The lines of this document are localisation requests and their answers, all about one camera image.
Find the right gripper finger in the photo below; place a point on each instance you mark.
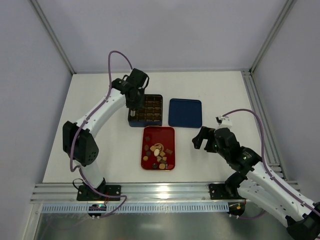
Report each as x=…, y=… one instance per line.
x=202, y=135
x=211, y=145

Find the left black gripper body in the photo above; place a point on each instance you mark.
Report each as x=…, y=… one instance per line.
x=134, y=102

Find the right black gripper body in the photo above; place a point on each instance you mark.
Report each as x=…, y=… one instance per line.
x=210, y=139

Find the red lacquer tray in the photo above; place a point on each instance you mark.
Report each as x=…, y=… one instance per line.
x=162, y=137

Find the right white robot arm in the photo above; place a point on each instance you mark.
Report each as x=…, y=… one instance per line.
x=256, y=182

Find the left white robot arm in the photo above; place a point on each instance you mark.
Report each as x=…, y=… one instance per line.
x=78, y=138

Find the brown rectangular chocolate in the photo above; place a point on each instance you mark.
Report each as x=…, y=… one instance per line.
x=168, y=151

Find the white oval chocolate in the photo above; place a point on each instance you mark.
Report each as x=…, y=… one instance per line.
x=156, y=152

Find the dark blue box lid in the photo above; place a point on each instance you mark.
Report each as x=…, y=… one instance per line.
x=185, y=113

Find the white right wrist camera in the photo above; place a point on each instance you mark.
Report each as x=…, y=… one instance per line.
x=223, y=122

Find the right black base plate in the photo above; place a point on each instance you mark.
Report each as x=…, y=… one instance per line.
x=222, y=191

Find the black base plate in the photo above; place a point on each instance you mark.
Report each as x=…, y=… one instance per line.
x=222, y=191
x=86, y=194

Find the aluminium right rail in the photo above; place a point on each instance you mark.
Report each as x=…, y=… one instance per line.
x=272, y=155

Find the aluminium rail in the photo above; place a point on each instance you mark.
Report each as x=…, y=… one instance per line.
x=272, y=155
x=135, y=192

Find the slotted grey cable duct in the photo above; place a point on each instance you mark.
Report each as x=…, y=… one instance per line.
x=136, y=207

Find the left frame post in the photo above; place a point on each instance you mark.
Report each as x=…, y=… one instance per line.
x=51, y=34

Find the frame post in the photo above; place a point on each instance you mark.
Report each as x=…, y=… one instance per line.
x=275, y=29
x=51, y=34

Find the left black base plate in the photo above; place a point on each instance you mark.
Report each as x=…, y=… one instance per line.
x=86, y=194

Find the aluminium front rail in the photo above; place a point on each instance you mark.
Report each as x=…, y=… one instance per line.
x=135, y=192

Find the right frame post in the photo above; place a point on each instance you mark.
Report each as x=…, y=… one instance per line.
x=275, y=29

